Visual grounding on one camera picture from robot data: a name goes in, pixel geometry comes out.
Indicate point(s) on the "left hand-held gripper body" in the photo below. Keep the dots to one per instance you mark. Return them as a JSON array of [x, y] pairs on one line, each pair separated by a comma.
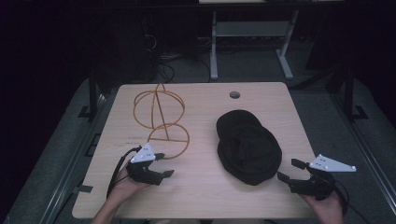
[[141, 155]]

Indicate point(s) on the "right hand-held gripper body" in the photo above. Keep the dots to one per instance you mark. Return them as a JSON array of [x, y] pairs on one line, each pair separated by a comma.
[[314, 186]]

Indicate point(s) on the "person's right hand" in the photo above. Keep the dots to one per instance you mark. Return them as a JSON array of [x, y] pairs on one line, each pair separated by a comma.
[[328, 210]]

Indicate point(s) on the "person's left hand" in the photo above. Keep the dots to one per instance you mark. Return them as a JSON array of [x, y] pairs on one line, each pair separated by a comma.
[[126, 186]]

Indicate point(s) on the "black hat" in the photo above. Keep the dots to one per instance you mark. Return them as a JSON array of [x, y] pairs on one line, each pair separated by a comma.
[[249, 149]]

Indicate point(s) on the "black metal stand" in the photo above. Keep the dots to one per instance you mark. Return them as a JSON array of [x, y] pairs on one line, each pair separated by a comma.
[[349, 93], [92, 96]]

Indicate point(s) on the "grey metal rail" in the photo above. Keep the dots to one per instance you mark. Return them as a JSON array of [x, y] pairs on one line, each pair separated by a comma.
[[71, 161], [367, 149]]

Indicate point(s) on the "white metal desk frame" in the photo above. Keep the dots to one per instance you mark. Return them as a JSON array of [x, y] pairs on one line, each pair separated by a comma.
[[249, 29]]

